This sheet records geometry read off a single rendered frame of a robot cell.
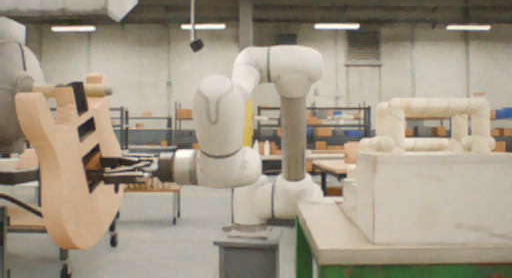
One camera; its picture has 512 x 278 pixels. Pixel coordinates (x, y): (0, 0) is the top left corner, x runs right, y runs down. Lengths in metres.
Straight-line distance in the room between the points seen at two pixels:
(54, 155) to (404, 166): 0.70
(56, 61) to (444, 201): 13.73
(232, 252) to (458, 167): 1.06
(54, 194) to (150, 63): 11.93
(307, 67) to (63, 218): 0.87
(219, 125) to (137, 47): 12.26
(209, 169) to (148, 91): 11.77
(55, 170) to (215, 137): 0.34
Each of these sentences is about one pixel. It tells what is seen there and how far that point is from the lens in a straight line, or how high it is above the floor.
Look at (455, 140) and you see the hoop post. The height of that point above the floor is 1.13.
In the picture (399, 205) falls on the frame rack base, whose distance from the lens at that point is 0.73.
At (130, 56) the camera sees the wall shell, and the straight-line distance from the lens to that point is 12.99.
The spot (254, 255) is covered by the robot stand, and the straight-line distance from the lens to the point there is 1.57.
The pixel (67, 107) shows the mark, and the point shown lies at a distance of 0.91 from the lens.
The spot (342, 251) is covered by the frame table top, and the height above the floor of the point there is 0.93.
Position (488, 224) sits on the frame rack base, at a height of 0.97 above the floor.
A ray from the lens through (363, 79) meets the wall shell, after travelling 12.48.
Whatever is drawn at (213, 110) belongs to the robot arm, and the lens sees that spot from 0.74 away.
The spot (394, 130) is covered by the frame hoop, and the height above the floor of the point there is 1.15.
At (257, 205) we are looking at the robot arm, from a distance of 1.56.
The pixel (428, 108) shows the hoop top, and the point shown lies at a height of 1.19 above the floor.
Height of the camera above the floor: 1.13
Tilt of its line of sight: 1 degrees up
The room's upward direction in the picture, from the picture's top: straight up
